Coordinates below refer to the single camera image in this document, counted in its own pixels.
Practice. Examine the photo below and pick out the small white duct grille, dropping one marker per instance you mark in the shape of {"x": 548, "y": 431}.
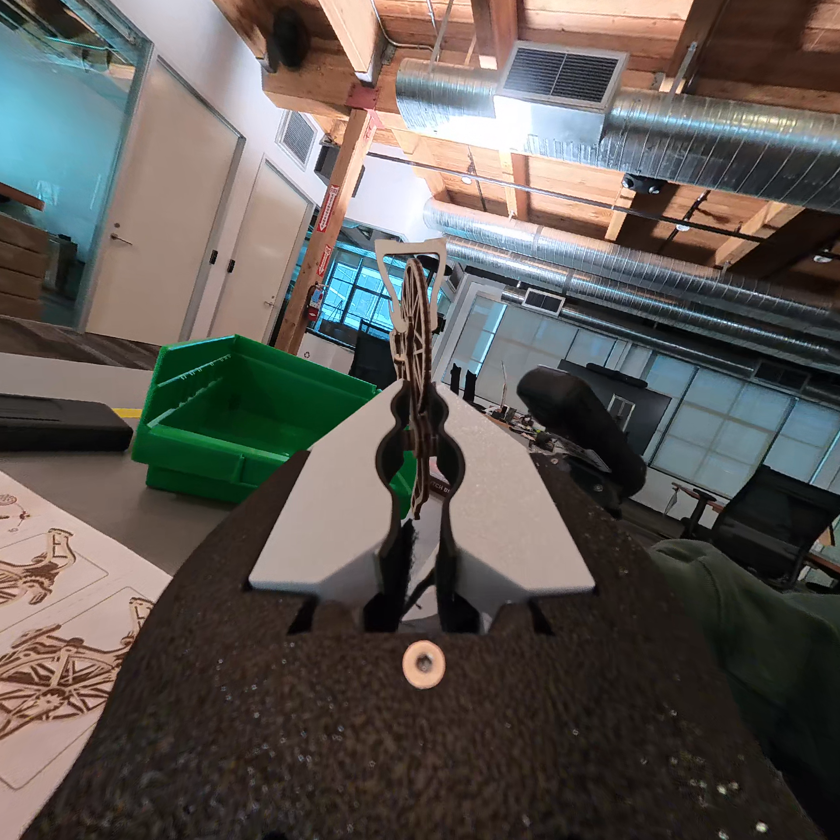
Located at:
{"x": 543, "y": 302}

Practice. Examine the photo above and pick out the glass partition wall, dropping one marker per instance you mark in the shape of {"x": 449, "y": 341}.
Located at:
{"x": 59, "y": 131}

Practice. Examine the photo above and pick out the large silver air duct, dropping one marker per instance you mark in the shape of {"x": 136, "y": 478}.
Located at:
{"x": 689, "y": 138}

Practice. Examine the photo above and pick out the wooden support post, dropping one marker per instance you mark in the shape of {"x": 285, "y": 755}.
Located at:
{"x": 328, "y": 216}

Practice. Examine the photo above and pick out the slim silver air duct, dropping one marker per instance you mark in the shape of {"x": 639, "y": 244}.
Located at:
{"x": 656, "y": 295}
{"x": 590, "y": 246}

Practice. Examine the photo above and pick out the white ceiling vent box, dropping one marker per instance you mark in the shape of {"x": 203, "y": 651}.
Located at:
{"x": 561, "y": 75}

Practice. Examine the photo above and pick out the long red post sign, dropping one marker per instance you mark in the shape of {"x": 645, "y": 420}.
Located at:
{"x": 328, "y": 208}

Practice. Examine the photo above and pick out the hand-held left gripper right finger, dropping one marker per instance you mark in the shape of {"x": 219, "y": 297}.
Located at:
{"x": 518, "y": 518}

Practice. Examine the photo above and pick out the wooden bicycle wheel model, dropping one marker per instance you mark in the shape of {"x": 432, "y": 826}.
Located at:
{"x": 413, "y": 328}

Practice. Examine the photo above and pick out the red fire extinguisher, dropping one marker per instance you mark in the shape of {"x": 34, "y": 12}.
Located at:
{"x": 315, "y": 302}

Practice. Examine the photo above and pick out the white wall vent grille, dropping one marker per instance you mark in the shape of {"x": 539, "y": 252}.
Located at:
{"x": 298, "y": 138}

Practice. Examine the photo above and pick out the white door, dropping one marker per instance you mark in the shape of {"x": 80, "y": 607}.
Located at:
{"x": 262, "y": 256}
{"x": 164, "y": 216}

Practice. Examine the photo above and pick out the grey desk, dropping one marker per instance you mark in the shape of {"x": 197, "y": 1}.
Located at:
{"x": 98, "y": 485}

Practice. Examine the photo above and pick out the large grid window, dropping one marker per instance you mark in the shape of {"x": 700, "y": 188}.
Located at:
{"x": 354, "y": 295}

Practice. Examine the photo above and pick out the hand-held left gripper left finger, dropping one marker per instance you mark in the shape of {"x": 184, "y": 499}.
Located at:
{"x": 315, "y": 518}

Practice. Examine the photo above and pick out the black wall screen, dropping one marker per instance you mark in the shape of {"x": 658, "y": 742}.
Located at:
{"x": 630, "y": 407}

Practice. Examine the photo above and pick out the green plastic bin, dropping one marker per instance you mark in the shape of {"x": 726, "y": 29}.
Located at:
{"x": 262, "y": 407}

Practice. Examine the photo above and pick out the black mesh office chair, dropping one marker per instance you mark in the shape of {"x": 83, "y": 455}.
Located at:
{"x": 774, "y": 518}

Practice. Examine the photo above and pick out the black flat case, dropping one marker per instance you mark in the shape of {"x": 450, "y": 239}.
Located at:
{"x": 59, "y": 423}

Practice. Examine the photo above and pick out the instruction booklet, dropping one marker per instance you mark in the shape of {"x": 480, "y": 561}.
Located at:
{"x": 52, "y": 590}

